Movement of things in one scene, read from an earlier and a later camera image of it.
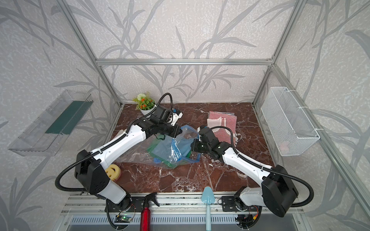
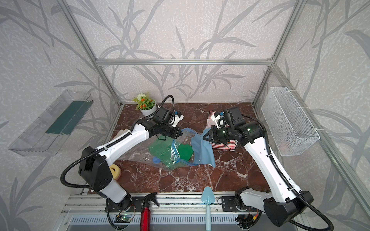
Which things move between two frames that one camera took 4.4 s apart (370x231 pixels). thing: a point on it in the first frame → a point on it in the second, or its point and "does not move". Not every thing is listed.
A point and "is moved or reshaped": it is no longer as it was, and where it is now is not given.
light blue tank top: x=167 y=147 is moved or reshaped
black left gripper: x=175 y=133 does not move
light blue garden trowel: x=207 y=197 does not move
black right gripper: x=193 y=147 → x=212 y=138
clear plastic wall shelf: x=47 y=134 does not move
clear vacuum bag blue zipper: x=164 y=151 does not move
